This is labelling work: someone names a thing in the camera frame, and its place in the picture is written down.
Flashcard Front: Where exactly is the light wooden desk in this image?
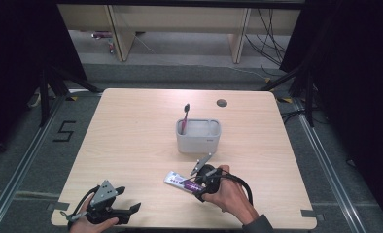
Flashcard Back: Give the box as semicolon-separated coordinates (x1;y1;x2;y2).
56;3;302;64

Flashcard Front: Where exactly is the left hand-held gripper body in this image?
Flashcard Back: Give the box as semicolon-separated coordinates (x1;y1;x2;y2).
85;180;131;225

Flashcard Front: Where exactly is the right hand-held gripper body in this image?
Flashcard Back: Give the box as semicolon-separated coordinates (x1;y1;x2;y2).
189;152;224;199

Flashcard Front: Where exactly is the bundle of black cables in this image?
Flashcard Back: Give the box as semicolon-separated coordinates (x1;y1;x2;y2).
244;8;291;78

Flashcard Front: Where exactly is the pink toothbrush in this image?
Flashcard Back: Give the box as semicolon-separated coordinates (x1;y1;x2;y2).
179;103;192;136

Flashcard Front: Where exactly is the left hand-held gripper cable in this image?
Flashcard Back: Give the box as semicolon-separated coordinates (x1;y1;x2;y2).
59;185;100;227

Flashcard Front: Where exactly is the grey plastic holder box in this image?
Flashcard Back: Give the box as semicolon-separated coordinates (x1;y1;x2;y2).
175;117;222;155

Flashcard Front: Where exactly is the small pink object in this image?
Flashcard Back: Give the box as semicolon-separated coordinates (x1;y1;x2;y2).
91;30;114;39

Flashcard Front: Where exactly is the grey tape piece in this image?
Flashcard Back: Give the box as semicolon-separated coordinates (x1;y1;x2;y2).
300;209;326;222
47;201;70;212

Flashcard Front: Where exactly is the person's left hand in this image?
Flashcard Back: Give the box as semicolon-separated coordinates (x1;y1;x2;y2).
68;193;120;233

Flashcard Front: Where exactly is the aluminium floor rail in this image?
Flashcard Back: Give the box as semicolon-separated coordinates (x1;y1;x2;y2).
291;96;368;233
0;95;67;233

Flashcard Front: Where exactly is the purple and white toothpaste tube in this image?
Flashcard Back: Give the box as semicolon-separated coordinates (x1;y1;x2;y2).
163;170;206;195

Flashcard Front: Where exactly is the black metal stand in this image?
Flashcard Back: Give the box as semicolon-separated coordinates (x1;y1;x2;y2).
38;64;104;128
259;62;316;128

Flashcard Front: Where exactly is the dark curtain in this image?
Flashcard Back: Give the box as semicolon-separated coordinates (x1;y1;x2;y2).
279;0;383;224
0;0;87;163

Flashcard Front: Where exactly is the person's right hand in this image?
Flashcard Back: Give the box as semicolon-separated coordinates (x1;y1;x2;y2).
201;164;261;226

